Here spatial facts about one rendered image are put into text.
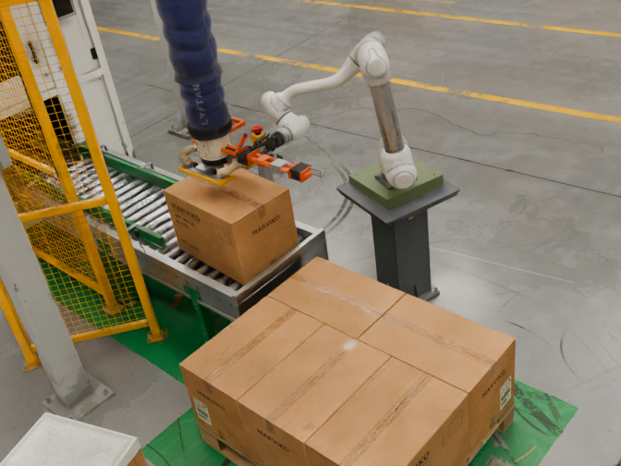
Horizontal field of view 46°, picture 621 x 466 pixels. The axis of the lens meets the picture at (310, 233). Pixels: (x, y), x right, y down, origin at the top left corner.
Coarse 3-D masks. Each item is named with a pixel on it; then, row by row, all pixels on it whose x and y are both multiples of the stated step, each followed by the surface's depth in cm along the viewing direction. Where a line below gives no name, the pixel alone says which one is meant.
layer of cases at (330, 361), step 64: (256, 320) 360; (320, 320) 354; (384, 320) 348; (448, 320) 342; (192, 384) 342; (256, 384) 324; (320, 384) 319; (384, 384) 314; (448, 384) 310; (512, 384) 340; (256, 448) 330; (320, 448) 290; (384, 448) 286; (448, 448) 305
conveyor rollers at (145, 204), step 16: (80, 176) 515; (96, 176) 513; (112, 176) 512; (128, 176) 511; (80, 192) 497; (96, 192) 495; (128, 192) 485; (144, 192) 482; (160, 192) 480; (128, 208) 475; (144, 208) 465; (160, 208) 462; (144, 224) 453; (160, 224) 451; (176, 240) 430; (176, 256) 420; (192, 256) 417; (208, 272) 406
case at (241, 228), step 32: (192, 192) 392; (224, 192) 387; (256, 192) 383; (288, 192) 383; (192, 224) 393; (224, 224) 367; (256, 224) 373; (288, 224) 391; (224, 256) 384; (256, 256) 381
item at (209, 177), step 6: (192, 162) 386; (180, 168) 383; (186, 168) 381; (192, 168) 380; (192, 174) 377; (198, 174) 375; (204, 174) 373; (210, 174) 372; (210, 180) 369; (216, 180) 367; (222, 180) 366; (228, 180) 367
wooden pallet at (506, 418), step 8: (512, 408) 350; (504, 416) 344; (512, 416) 353; (200, 424) 363; (496, 424) 340; (504, 424) 348; (208, 432) 360; (488, 432) 335; (504, 432) 351; (208, 440) 366; (216, 440) 358; (224, 440) 352; (216, 448) 364; (224, 448) 363; (232, 448) 362; (480, 448) 333; (232, 456) 359; (240, 456) 358; (472, 456) 328; (240, 464) 354; (248, 464) 353; (256, 464) 339; (464, 464) 323
